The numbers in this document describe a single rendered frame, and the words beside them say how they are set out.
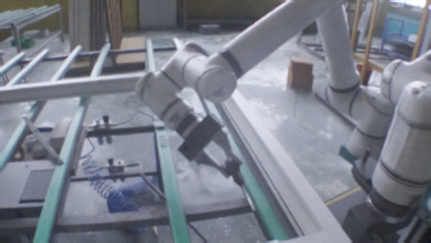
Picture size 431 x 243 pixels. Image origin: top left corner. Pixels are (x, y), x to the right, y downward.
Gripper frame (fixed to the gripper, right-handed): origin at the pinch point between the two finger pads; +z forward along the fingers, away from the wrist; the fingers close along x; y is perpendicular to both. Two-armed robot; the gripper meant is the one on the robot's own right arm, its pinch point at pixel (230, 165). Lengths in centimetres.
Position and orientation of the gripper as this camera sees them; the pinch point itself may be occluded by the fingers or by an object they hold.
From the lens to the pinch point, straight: 77.6
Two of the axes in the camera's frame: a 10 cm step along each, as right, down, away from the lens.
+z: 7.2, 6.8, -1.3
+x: 6.5, -7.3, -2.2
